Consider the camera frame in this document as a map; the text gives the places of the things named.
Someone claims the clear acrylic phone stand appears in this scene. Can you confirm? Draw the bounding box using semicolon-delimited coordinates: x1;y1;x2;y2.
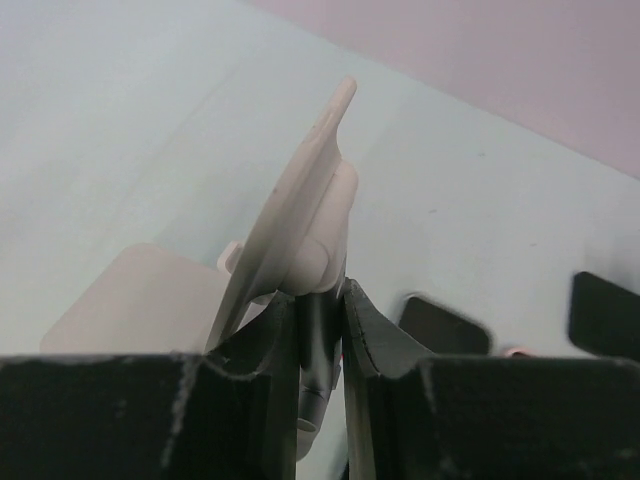
40;78;358;457

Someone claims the pink phone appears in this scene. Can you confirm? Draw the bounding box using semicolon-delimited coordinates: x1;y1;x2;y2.
501;346;536;358

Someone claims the black phone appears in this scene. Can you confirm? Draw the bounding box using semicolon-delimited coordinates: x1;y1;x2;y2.
398;295;492;355

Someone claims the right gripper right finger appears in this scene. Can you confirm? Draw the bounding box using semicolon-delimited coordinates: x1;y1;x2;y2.
343;280;639;479

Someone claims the black block phone stand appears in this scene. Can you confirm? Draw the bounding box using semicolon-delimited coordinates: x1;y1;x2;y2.
568;271;639;362

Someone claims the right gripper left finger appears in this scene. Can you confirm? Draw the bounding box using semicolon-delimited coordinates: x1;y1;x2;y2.
1;295;299;479

